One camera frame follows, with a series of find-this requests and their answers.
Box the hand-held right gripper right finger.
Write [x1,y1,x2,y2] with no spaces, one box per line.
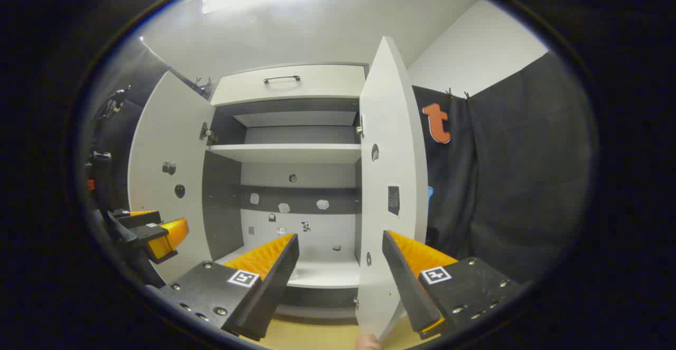
[381,230,526,340]

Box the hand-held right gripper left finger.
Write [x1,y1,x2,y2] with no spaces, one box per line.
[144,233,301,342]

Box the white cabinet door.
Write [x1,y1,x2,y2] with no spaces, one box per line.
[355,36,429,340]
[128,71,216,283]

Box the white cabinet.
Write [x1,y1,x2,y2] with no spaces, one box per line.
[203,62,370,321]

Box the white cabinet drawer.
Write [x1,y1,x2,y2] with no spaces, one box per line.
[210,64,368,107]

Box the black backdrop cloth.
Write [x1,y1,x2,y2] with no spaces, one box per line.
[84,39,598,287]

